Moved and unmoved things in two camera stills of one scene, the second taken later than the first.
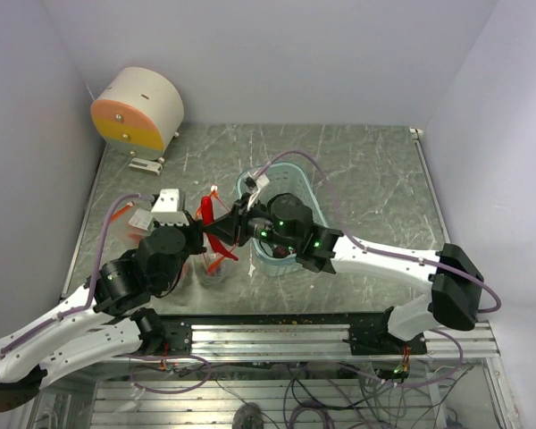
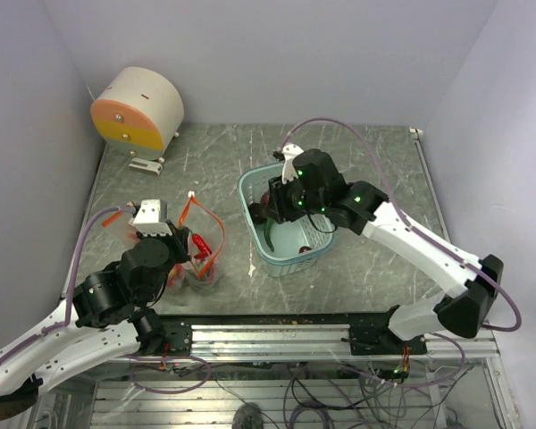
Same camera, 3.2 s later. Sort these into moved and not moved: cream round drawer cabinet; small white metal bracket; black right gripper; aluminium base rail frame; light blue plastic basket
Moved: black right gripper
Not moved: small white metal bracket; cream round drawer cabinet; light blue plastic basket; aluminium base rail frame
